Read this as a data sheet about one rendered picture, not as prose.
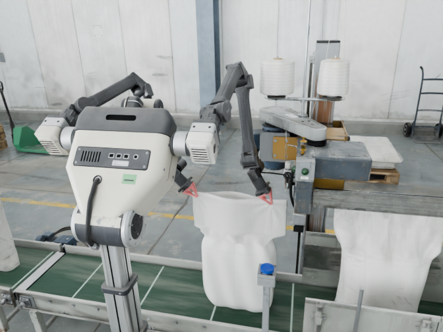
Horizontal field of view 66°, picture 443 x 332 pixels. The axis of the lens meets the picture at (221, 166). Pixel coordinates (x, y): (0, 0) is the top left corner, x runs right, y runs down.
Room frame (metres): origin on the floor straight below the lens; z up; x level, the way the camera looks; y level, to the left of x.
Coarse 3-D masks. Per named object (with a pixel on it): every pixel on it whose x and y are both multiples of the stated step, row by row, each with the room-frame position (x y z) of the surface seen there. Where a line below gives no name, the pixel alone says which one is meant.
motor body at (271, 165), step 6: (264, 126) 1.80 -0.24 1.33; (270, 126) 1.79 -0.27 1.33; (276, 126) 1.79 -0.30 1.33; (288, 132) 1.80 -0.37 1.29; (264, 162) 1.79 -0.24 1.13; (270, 162) 1.76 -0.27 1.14; (276, 162) 1.76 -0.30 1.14; (282, 162) 1.77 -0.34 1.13; (270, 168) 1.77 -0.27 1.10; (276, 168) 1.76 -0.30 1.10; (282, 168) 1.77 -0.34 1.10
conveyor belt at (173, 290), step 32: (64, 256) 2.00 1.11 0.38; (32, 288) 1.69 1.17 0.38; (64, 288) 1.68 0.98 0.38; (96, 288) 1.67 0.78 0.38; (160, 288) 1.66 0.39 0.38; (192, 288) 1.65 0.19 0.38; (288, 288) 1.63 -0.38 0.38; (320, 288) 1.63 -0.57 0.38; (224, 320) 1.40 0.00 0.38; (256, 320) 1.39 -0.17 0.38; (288, 320) 1.39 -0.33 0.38
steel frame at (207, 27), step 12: (204, 0) 6.30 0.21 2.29; (216, 0) 6.67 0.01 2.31; (204, 12) 6.30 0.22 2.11; (216, 12) 6.67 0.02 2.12; (204, 24) 6.31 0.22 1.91; (216, 24) 6.67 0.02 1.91; (204, 36) 6.31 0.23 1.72; (216, 36) 6.67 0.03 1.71; (204, 48) 6.31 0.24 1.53; (216, 48) 6.67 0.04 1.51; (204, 60) 6.31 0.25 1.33; (216, 60) 6.67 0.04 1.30; (204, 72) 6.31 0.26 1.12; (216, 72) 6.67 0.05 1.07; (204, 84) 6.32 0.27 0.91; (216, 84) 6.68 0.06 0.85; (204, 96) 6.32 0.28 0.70
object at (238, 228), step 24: (192, 192) 1.60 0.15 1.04; (216, 192) 1.59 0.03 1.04; (240, 192) 1.58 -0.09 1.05; (216, 216) 1.55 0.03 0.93; (240, 216) 1.50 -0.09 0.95; (264, 216) 1.50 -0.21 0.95; (216, 240) 1.51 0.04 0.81; (240, 240) 1.48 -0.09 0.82; (264, 240) 1.47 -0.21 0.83; (216, 264) 1.50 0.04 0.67; (240, 264) 1.45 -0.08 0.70; (216, 288) 1.49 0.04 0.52; (240, 288) 1.46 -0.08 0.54
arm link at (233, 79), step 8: (232, 64) 1.64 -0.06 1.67; (240, 64) 1.62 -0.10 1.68; (232, 72) 1.56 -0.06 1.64; (240, 72) 1.61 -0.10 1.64; (224, 80) 1.51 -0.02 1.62; (232, 80) 1.51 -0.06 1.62; (240, 80) 1.65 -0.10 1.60; (224, 88) 1.44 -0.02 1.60; (232, 88) 1.48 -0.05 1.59; (216, 96) 1.41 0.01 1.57; (224, 96) 1.38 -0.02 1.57; (208, 104) 1.38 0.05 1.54; (224, 104) 1.30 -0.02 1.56; (200, 112) 1.32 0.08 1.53; (216, 112) 1.28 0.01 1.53; (224, 112) 1.28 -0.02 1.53; (224, 120) 1.28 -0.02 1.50
